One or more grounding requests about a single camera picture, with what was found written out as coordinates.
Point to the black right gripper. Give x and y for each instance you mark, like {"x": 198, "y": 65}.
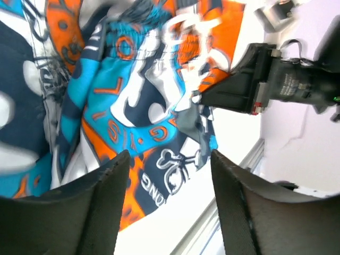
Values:
{"x": 294, "y": 80}

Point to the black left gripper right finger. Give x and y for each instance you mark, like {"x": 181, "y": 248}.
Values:
{"x": 287, "y": 222}

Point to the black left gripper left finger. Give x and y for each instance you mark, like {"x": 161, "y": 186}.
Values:
{"x": 81, "y": 217}

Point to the colourful patterned shorts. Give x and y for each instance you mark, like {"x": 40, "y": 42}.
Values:
{"x": 82, "y": 81}

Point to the aluminium mounting rail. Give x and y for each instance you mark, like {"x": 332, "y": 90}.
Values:
{"x": 225, "y": 226}

